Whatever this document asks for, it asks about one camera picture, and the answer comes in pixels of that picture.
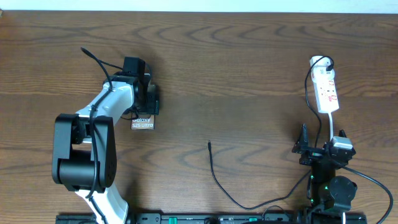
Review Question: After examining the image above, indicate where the Galaxy S25 Ultra smartphone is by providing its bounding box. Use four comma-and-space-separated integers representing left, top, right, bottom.
131, 115, 155, 130

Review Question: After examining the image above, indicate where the white power strip cord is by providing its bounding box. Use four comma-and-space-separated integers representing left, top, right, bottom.
328, 112, 335, 140

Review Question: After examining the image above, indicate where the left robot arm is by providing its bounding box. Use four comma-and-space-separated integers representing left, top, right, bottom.
52, 73, 159, 223

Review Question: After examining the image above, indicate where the black mounting rail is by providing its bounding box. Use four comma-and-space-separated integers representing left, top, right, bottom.
55, 213, 368, 224

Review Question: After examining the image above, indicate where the black USB charging cable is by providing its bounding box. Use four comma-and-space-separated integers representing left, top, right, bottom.
207, 55, 335, 211

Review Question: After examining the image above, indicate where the white power strip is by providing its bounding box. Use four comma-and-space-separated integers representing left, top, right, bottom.
310, 55, 339, 114

